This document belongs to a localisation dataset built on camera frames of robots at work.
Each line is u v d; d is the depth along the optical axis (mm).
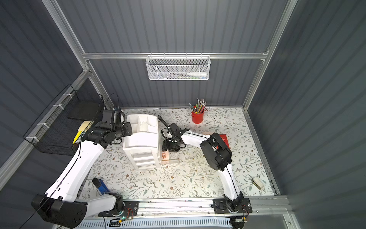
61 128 720
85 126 757
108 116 550
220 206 728
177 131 787
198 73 890
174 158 917
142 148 704
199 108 1024
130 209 724
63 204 367
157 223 707
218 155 540
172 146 843
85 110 804
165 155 925
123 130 695
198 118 1101
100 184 775
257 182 790
